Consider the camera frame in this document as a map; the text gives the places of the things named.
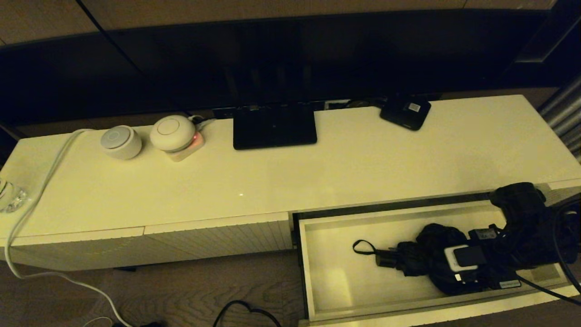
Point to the white speaker grey top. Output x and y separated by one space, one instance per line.
120 143

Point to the black TV base plate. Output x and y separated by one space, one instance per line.
272 129

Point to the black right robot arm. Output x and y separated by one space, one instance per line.
531 227

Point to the black umbrella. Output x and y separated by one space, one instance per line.
422 254

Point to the white TV cabinet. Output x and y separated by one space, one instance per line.
254 181

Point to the black set-top box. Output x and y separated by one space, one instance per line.
404 113

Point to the white power strip red switch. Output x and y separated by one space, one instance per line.
190 150

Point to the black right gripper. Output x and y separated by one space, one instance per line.
497 259

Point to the white ribbed drawer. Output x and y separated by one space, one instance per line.
354 272

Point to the grey curtain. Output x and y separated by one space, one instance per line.
565 113

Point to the black flat television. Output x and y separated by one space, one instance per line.
317 59

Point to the white round dome device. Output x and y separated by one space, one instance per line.
172 131

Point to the clear glass cup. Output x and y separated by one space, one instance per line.
11 197

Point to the narrow white ribbed cabinet front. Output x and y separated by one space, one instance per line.
565 188

